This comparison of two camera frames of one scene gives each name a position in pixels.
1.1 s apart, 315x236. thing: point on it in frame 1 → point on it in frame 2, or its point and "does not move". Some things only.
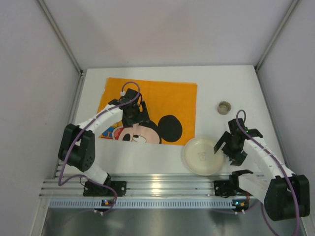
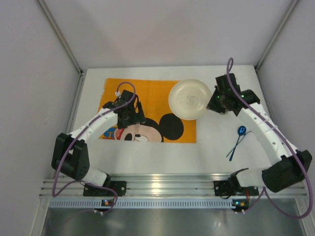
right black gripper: x=229 y=149 → x=215 y=103
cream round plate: x=199 y=156 → x=189 y=99
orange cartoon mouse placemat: x=171 y=107 does not move
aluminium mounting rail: x=55 y=185 does not move
